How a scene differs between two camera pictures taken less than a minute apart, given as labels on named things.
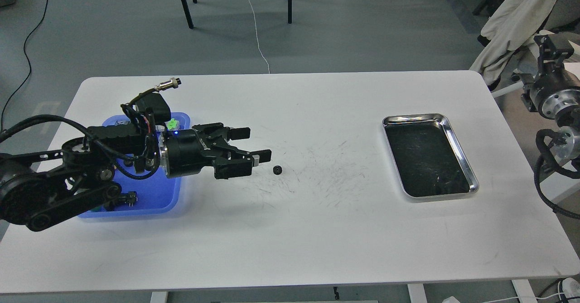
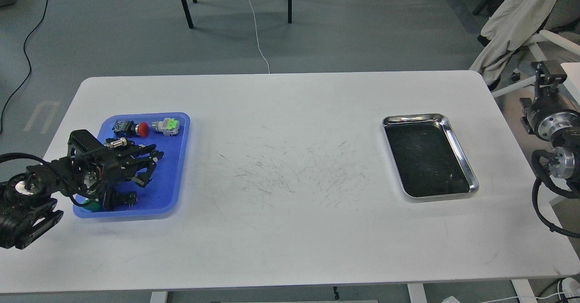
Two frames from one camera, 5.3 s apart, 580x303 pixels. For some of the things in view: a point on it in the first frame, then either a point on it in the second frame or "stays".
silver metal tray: x=427 y=156 stays
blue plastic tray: x=157 y=193 stays
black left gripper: x=187 y=151 to x=98 y=172
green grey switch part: x=172 y=124 stays
